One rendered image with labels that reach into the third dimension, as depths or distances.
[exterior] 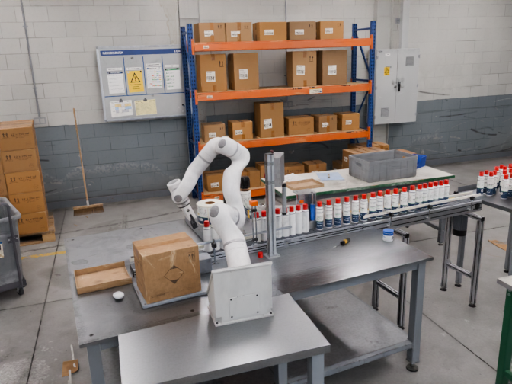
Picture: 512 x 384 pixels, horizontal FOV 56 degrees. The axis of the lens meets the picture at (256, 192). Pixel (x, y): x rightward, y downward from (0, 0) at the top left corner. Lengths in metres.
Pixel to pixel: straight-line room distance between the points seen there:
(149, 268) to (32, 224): 3.80
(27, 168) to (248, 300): 4.14
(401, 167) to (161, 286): 3.21
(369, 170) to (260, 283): 2.78
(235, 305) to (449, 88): 7.65
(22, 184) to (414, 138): 6.46
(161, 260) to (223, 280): 0.40
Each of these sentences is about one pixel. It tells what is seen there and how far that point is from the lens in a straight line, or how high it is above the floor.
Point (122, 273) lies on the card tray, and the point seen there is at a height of 0.83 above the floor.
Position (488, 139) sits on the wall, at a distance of 10.24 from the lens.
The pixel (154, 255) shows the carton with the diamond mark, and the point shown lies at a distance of 2.52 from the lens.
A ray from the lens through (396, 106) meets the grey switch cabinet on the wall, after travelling 8.41.
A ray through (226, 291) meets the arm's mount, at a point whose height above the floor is 1.00.
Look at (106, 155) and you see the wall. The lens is 7.46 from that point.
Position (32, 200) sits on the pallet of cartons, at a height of 0.55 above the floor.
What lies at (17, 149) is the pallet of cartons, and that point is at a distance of 6.03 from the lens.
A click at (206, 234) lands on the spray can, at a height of 1.01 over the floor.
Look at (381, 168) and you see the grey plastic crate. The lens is 4.99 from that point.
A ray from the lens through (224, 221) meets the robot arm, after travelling 2.50.
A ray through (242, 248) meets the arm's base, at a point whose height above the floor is 1.13.
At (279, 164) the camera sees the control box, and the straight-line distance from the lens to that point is 2.93.
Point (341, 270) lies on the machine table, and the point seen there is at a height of 0.83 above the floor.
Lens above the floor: 2.08
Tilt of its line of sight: 16 degrees down
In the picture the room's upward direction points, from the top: 2 degrees counter-clockwise
